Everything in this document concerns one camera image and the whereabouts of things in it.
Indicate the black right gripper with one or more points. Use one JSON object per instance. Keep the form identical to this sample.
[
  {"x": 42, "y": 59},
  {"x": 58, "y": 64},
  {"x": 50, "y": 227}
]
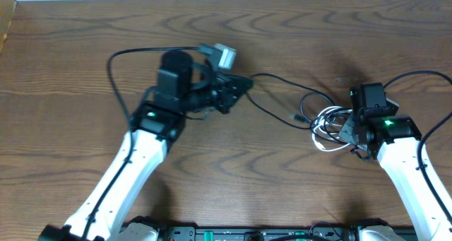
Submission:
[{"x": 346, "y": 131}]

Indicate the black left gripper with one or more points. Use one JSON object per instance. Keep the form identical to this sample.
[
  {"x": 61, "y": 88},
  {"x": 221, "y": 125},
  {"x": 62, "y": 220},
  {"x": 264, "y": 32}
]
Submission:
[{"x": 227, "y": 93}]

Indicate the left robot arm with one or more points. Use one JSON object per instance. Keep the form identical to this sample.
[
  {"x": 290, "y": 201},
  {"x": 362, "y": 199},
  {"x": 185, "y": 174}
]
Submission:
[{"x": 183, "y": 86}]

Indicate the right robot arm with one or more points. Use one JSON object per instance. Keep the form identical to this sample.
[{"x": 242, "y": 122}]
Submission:
[{"x": 374, "y": 126}]

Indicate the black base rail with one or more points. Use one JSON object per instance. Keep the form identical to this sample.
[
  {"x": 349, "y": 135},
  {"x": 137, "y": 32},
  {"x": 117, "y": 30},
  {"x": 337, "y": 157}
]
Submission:
[{"x": 145, "y": 228}]

